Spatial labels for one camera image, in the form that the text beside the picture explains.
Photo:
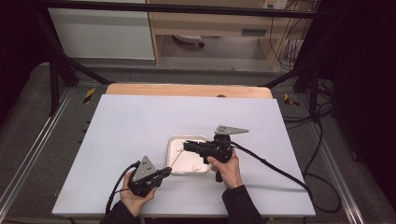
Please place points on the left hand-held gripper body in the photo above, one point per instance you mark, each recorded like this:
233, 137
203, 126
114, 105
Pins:
143, 177

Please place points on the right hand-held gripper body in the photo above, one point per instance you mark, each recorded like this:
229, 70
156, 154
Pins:
221, 149

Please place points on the white rectangular tray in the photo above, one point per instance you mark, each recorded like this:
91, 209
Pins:
186, 161

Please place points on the white marshmallow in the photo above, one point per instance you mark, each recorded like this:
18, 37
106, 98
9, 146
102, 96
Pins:
196, 168
179, 149

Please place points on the thin wooden skewer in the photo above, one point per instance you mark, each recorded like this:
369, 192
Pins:
176, 159

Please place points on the person's right hand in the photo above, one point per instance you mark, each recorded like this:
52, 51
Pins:
230, 174

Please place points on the person's left hand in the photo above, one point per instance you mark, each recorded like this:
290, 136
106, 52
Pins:
134, 202

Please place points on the light wooden table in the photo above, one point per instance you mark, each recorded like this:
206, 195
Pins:
186, 90

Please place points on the yellow black striped tape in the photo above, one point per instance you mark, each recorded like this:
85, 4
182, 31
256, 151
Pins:
89, 95
289, 100

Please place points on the white chair base with caster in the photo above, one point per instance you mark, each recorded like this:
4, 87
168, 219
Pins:
188, 39

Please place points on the black metal stand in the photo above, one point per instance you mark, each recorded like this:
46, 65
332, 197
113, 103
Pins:
62, 68
306, 77

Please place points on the wooden desk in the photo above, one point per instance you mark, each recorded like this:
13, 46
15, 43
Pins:
214, 23

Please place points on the white cabinet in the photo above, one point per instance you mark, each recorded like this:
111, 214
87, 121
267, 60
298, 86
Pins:
102, 34

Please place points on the black curtain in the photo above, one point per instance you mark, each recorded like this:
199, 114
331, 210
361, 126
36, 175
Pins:
364, 77
15, 46

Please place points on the aluminium rail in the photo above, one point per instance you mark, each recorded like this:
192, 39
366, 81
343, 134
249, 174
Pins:
34, 155
336, 174

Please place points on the black metal frame bar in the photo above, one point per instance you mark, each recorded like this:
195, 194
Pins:
186, 8

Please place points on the white wall socket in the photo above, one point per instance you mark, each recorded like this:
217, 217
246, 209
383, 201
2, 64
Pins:
275, 3

